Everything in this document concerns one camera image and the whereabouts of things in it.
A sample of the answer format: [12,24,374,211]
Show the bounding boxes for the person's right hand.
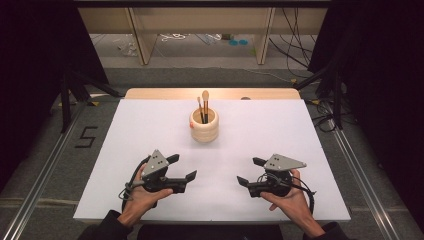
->
[259,169,326,239]

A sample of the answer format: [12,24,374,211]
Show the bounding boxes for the makeup brush with gold ferrule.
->
[201,89,211,125]

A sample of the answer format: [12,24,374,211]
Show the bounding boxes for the left hand-held gripper cable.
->
[117,154,152,213]

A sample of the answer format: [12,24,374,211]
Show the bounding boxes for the person's left hand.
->
[116,163,175,229]

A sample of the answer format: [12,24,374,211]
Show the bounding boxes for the light wooden cabinet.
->
[79,7,328,67]

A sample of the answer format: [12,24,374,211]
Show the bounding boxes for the hanging black cables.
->
[267,7,317,78]

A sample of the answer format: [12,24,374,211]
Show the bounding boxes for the white cable bundle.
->
[159,32,187,43]

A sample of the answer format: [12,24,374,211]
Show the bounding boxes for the wooden spoon stick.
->
[196,96,206,125]

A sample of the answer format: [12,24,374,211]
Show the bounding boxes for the light wooden table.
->
[124,87,302,101]

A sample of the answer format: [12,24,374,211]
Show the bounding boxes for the black metal stand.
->
[293,61,345,131]
[59,70,122,135]

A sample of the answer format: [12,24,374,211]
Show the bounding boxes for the aluminium floor rail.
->
[332,127,402,240]
[0,102,88,240]

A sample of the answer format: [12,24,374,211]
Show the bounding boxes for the black curtain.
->
[0,0,110,191]
[308,0,424,231]

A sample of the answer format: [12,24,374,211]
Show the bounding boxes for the cream ribbed brush holder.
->
[188,106,221,144]

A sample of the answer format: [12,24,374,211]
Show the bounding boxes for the right hand-held gripper cable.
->
[289,175,317,216]

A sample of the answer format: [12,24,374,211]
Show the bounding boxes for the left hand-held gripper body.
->
[132,148,188,195]

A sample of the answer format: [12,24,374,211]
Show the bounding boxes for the clear plastic bag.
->
[112,37,138,57]

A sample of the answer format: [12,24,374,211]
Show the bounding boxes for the hand-held gripper cable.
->
[117,154,152,213]
[289,175,317,216]

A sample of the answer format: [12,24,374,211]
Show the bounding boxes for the black floor cables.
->
[305,99,338,133]

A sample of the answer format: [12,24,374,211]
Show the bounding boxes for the white table cover sheet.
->
[73,98,352,223]

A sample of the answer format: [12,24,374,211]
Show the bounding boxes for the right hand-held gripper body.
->
[247,153,308,199]

